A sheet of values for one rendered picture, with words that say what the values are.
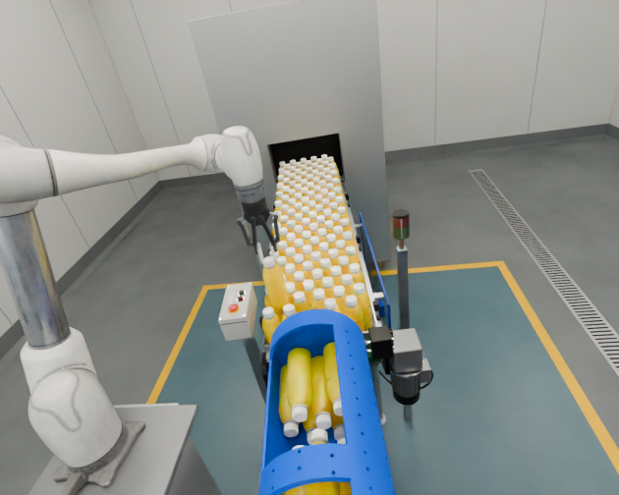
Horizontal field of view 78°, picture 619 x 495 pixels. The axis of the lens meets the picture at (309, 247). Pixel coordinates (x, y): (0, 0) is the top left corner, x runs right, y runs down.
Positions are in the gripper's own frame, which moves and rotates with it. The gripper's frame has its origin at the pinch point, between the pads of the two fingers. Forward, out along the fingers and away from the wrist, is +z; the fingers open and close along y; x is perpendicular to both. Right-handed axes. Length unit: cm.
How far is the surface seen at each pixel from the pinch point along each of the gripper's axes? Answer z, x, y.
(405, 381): 61, -9, 42
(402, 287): 38, 19, 48
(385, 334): 29.3, -14.6, 35.3
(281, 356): 22.5, -24.7, 1.6
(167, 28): -69, 421, -140
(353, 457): 8, -66, 21
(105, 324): 130, 133, -177
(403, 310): 51, 19, 48
